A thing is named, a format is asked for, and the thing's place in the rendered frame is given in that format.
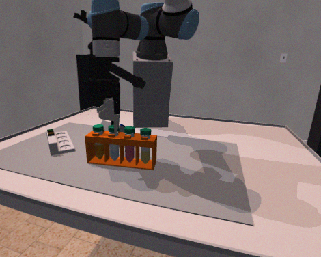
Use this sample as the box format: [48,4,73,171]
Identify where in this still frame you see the orange test tube rack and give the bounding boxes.
[85,130,157,170]

